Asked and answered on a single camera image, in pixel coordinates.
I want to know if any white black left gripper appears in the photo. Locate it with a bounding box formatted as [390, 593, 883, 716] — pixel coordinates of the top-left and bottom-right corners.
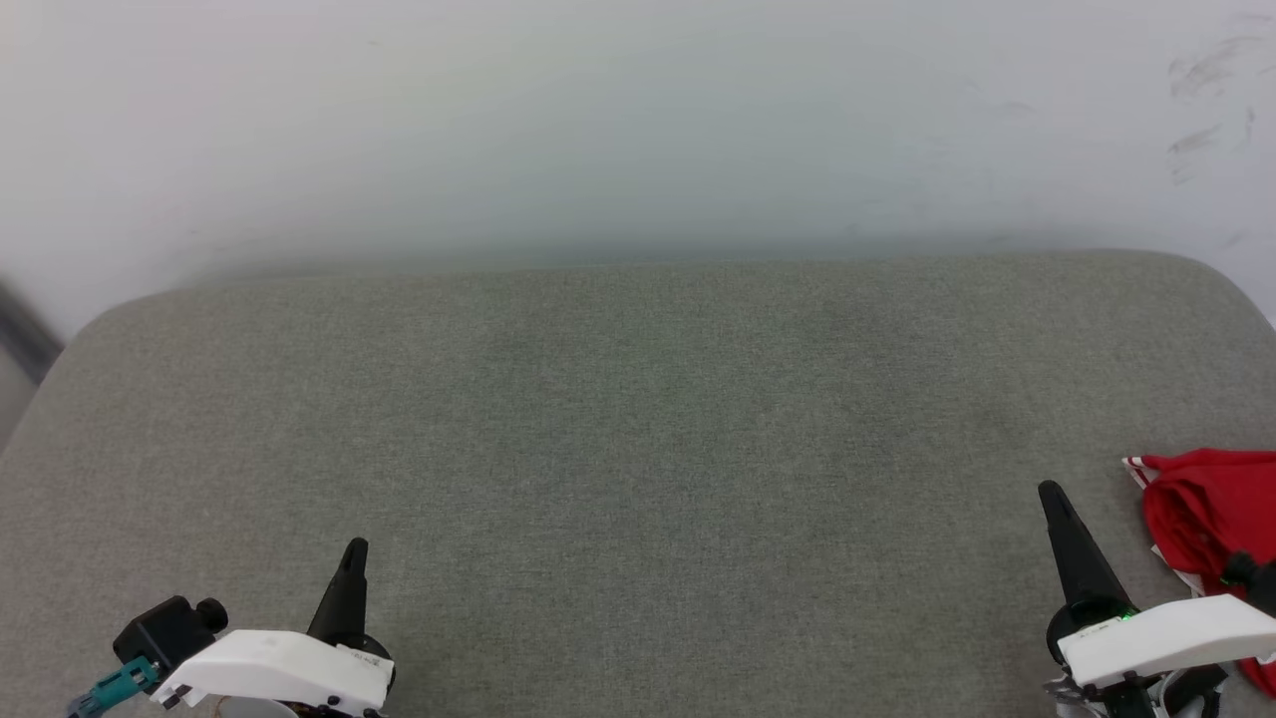
[149, 538, 396, 713]

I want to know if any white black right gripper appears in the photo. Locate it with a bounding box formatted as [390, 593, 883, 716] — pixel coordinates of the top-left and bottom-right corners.
[1037, 480, 1276, 692]

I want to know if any red and white garment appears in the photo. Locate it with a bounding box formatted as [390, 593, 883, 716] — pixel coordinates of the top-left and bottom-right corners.
[1122, 448, 1276, 699]

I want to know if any dark grey skirting strip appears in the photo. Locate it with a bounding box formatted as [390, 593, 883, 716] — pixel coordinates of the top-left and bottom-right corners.
[0, 277, 64, 385]

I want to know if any teal cable connector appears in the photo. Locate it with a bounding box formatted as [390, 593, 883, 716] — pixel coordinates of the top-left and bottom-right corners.
[67, 655, 161, 718]

